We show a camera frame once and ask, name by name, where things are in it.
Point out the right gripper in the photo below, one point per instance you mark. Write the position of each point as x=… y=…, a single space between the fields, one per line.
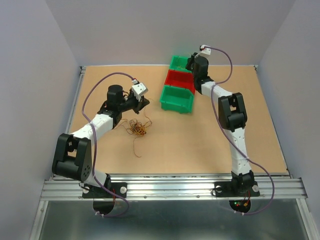
x=190 y=60

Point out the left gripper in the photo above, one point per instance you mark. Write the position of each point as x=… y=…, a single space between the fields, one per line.
x=142 y=103

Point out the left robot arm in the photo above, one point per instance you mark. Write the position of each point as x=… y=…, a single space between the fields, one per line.
x=73 y=153

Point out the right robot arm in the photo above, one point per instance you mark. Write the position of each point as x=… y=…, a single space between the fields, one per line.
x=232 y=118

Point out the far green plastic bin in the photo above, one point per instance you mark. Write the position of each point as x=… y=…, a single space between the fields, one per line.
x=178 y=63

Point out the green plastic bin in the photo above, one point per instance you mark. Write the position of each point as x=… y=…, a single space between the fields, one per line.
x=176 y=99
x=178 y=63

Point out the red plastic bin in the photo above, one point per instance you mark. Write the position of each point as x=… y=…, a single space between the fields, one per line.
x=180 y=79

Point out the near green plastic bin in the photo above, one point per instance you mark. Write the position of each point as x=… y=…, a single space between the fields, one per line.
x=176 y=99

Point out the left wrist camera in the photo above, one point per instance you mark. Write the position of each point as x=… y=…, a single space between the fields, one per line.
x=139 y=90

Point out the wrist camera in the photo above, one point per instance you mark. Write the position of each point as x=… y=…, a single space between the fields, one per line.
x=205 y=51
x=139 y=90

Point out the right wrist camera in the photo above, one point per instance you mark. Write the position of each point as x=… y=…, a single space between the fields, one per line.
x=205 y=51

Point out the left aluminium frame post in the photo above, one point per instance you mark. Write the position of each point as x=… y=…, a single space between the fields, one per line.
x=73 y=100

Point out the aluminium mounting rail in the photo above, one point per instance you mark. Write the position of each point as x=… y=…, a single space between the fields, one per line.
x=175 y=187

